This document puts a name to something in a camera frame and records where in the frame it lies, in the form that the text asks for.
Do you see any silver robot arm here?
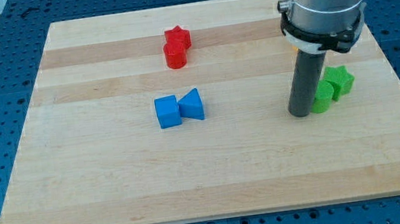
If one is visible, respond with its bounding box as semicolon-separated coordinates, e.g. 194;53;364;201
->
277;0;366;55

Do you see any red star block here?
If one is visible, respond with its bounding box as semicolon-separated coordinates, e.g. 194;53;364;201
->
164;25;192;49

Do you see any green star block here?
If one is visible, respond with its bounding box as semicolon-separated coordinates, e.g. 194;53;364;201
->
323;65;355;102

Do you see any blue triangle block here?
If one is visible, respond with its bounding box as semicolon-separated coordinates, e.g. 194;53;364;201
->
178;88;205;120

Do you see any blue cube block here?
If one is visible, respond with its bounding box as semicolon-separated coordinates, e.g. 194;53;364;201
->
154;95;182;129

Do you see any wooden board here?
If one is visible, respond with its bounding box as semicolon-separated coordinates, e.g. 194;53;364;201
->
0;0;400;224

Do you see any red cylinder block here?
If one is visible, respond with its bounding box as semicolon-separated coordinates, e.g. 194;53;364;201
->
163;40;187;69

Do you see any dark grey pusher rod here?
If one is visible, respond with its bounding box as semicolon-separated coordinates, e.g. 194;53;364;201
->
288;50;326;118

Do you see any green cylinder block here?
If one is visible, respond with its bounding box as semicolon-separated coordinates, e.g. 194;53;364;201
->
310;80;335;114

